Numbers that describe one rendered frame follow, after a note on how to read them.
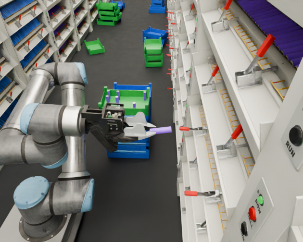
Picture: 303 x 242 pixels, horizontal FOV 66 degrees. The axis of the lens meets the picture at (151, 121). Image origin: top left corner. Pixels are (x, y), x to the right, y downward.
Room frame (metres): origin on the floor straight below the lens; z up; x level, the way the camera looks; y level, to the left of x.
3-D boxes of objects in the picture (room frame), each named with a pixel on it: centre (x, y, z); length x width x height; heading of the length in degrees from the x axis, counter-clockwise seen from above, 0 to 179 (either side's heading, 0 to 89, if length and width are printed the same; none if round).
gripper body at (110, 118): (0.52, 0.14, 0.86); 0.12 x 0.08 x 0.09; 88
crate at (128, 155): (1.22, 0.16, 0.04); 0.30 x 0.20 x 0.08; 88
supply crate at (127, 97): (1.22, 0.16, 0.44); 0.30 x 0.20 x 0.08; 88
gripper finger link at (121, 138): (0.49, 0.08, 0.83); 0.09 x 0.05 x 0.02; 84
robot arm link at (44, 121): (0.52, 0.31, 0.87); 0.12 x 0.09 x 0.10; 88
